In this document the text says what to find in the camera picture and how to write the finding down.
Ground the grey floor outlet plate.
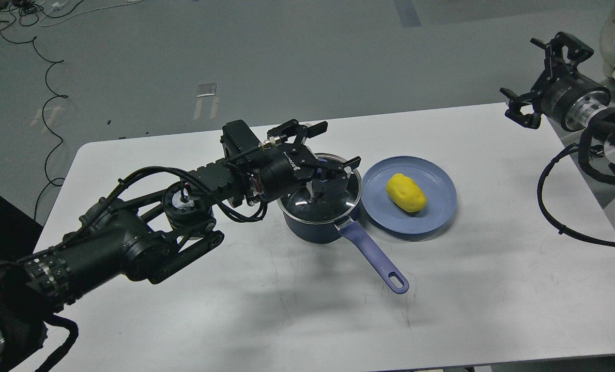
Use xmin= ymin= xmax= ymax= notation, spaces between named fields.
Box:
xmin=196 ymin=83 xmax=218 ymax=98

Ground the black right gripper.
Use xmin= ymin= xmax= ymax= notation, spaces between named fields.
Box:
xmin=500 ymin=32 xmax=611 ymax=130

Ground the black box at left edge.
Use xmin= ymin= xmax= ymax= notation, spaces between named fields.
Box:
xmin=0 ymin=196 xmax=42 ymax=258

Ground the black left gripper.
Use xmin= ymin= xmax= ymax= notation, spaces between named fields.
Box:
xmin=258 ymin=119 xmax=361 ymax=203

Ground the dark blue saucepan purple handle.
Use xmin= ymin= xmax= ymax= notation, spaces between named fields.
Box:
xmin=282 ymin=177 xmax=409 ymax=294

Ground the blue plate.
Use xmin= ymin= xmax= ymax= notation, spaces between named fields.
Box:
xmin=362 ymin=156 xmax=458 ymax=236

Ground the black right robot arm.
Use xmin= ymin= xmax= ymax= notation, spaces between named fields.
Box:
xmin=500 ymin=32 xmax=615 ymax=248

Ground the black floor cable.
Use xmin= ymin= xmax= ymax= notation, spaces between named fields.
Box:
xmin=0 ymin=0 xmax=86 ymax=223

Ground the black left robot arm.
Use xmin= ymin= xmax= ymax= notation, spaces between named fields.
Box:
xmin=0 ymin=119 xmax=360 ymax=371

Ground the glass lid purple knob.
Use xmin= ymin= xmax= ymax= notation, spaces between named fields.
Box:
xmin=278 ymin=153 xmax=362 ymax=225

